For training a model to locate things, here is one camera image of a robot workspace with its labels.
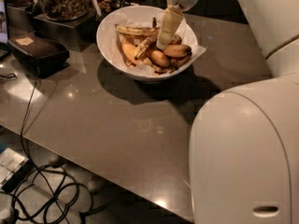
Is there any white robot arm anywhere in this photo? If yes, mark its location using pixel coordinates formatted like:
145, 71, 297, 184
189, 0, 299, 224

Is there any yellow banana centre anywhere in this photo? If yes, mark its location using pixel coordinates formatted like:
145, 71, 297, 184
147, 49, 170, 67

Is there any spotted banana bottom right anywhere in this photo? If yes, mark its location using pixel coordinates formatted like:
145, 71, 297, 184
170, 54, 192, 68

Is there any white paper liner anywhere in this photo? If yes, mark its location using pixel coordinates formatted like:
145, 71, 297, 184
108, 6, 206, 81

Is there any black device box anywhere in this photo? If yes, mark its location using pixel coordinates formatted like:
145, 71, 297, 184
7, 31, 70, 78

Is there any top spotted banana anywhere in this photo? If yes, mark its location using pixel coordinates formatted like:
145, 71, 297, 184
115, 24, 159, 36

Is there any black cable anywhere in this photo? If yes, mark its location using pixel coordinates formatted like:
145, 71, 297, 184
0, 66, 94, 224

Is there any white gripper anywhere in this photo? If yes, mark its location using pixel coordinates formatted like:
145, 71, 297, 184
156, 0, 198, 49

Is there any yellow banana right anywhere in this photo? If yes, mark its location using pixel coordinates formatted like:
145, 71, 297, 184
163, 44, 192, 58

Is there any white ceramic bowl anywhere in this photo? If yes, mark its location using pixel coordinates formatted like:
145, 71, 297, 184
96, 6, 206, 83

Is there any long spotted banana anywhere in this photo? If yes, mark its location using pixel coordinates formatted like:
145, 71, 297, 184
134, 34, 182, 60

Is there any glass jar of nuts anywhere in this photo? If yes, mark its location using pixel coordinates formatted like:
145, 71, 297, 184
38, 0, 89, 21

